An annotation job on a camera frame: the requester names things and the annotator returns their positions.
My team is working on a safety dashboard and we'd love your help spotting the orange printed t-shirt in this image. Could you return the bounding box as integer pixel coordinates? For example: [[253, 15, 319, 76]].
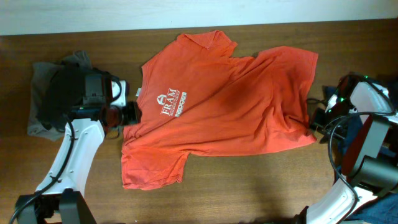
[[121, 30, 318, 190]]

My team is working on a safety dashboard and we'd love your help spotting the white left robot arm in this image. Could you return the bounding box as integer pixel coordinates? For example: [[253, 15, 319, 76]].
[[9, 68, 141, 223]]

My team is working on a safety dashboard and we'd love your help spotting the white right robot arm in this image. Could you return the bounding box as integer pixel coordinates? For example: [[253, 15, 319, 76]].
[[292, 73, 397, 224]]

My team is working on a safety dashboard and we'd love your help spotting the black folded garment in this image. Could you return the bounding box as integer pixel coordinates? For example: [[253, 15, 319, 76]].
[[36, 63, 103, 131]]

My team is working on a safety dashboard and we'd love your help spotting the grey folded garment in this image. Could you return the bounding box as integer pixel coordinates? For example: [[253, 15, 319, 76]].
[[27, 50, 92, 141]]

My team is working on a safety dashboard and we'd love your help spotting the navy blue garment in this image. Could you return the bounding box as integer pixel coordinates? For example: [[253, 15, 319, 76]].
[[322, 85, 398, 224]]

